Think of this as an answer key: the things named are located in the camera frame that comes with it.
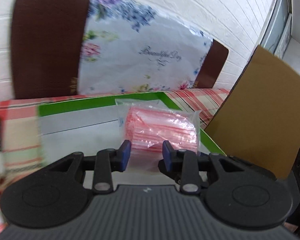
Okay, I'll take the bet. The bag of red straws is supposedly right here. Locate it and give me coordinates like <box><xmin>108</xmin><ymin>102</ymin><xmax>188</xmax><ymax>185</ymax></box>
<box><xmin>115</xmin><ymin>99</ymin><xmax>200</xmax><ymax>172</ymax></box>

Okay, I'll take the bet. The green cardboard box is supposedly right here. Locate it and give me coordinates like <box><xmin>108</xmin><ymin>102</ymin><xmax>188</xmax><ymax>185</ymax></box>
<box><xmin>37</xmin><ymin>91</ymin><xmax>227</xmax><ymax>188</ymax></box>

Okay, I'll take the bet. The red plaid blanket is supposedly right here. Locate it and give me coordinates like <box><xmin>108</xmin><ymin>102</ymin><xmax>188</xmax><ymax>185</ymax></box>
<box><xmin>0</xmin><ymin>101</ymin><xmax>235</xmax><ymax>239</ymax></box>

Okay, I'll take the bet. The brown cardboard sheet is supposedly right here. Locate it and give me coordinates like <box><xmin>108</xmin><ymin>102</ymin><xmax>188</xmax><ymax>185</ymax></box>
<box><xmin>205</xmin><ymin>46</ymin><xmax>300</xmax><ymax>179</ymax></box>

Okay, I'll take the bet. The floral plastic bag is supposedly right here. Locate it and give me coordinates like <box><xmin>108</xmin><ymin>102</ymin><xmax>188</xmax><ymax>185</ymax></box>
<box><xmin>77</xmin><ymin>0</ymin><xmax>213</xmax><ymax>95</ymax></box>

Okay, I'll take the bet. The dark brown headboard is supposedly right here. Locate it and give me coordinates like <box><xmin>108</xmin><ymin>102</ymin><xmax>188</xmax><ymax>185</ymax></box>
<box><xmin>10</xmin><ymin>0</ymin><xmax>229</xmax><ymax>100</ymax></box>

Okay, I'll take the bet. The window frame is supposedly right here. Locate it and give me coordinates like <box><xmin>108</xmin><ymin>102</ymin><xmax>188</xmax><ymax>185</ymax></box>
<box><xmin>260</xmin><ymin>0</ymin><xmax>292</xmax><ymax>59</ymax></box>

